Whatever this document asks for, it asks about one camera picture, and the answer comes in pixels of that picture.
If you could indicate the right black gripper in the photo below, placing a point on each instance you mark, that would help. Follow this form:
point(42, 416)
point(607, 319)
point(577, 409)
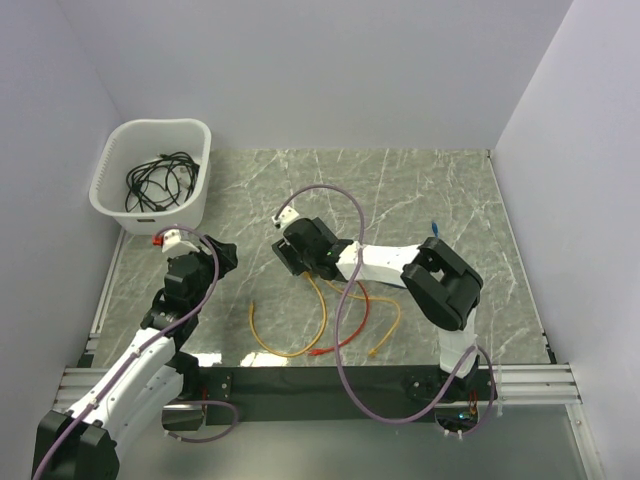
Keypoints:
point(288, 253)

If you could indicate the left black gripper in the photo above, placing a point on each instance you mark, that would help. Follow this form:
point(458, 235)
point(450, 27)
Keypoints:
point(227, 258)

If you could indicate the black network switch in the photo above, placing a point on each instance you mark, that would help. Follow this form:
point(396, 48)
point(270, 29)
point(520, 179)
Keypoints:
point(289, 257)

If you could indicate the yellow ethernet cable long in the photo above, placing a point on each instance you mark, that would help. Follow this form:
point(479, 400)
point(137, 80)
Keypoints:
point(294, 329)

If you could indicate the yellow ethernet cable short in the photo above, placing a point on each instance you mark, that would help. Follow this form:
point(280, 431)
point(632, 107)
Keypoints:
point(368, 302)

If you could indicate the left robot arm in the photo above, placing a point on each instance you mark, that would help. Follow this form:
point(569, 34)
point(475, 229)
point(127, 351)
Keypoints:
point(89, 438)

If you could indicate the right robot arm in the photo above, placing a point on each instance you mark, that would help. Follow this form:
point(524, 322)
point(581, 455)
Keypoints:
point(445, 288)

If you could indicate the white plastic basket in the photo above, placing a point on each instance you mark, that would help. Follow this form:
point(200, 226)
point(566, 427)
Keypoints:
point(153, 173)

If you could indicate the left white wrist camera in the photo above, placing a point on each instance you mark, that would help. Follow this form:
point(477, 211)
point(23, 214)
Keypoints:
point(174, 243)

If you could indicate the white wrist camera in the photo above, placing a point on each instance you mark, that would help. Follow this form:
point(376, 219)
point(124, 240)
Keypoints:
point(174, 243)
point(287, 216)

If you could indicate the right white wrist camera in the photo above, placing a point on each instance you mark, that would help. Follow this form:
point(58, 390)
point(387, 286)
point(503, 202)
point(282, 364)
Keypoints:
point(287, 216)

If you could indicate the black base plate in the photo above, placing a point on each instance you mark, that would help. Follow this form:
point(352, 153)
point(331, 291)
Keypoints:
point(263, 394)

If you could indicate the aluminium rail frame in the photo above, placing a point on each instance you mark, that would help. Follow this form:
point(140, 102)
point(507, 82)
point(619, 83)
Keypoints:
point(382, 197)

